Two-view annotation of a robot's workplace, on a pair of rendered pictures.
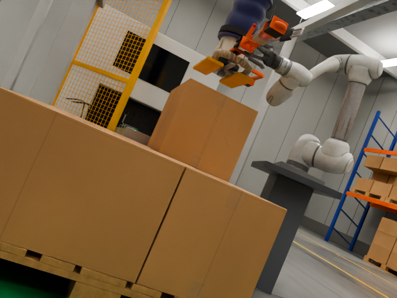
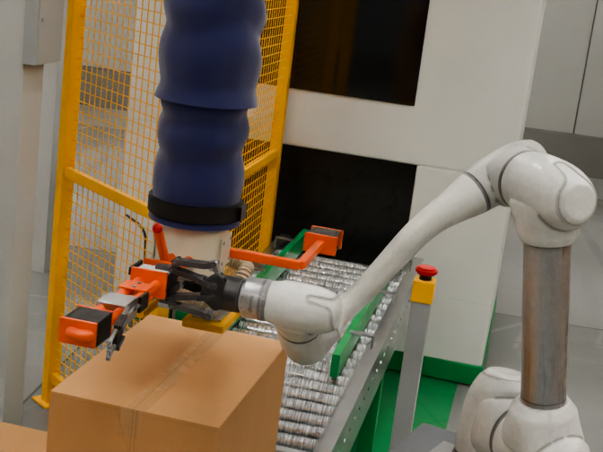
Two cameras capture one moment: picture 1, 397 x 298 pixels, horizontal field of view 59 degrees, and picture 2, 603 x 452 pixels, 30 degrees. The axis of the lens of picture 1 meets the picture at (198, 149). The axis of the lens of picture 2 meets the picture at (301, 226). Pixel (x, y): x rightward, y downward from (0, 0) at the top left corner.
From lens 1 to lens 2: 194 cm
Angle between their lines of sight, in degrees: 31
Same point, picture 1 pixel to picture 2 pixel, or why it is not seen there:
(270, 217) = not seen: outside the picture
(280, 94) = (291, 352)
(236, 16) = (160, 172)
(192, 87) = (59, 408)
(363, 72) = (530, 221)
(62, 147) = not seen: outside the picture
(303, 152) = (472, 432)
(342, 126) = (529, 369)
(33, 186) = not seen: outside the picture
